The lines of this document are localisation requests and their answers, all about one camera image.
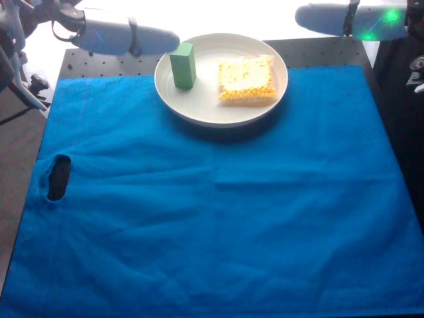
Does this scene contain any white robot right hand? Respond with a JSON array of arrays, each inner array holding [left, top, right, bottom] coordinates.
[[294, 2, 408, 42]]

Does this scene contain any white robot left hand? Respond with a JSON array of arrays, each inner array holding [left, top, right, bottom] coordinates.
[[52, 8, 182, 56]]

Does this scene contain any green cube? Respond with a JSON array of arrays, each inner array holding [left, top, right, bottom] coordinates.
[[169, 42, 197, 89]]

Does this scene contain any bag of yellow beads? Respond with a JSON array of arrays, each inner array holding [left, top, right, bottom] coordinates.
[[217, 54, 278, 107]]

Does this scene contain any white round plate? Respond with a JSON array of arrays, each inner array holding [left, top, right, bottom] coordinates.
[[154, 32, 289, 129]]

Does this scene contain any blue cloth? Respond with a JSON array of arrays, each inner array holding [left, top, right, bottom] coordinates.
[[0, 65, 424, 318]]

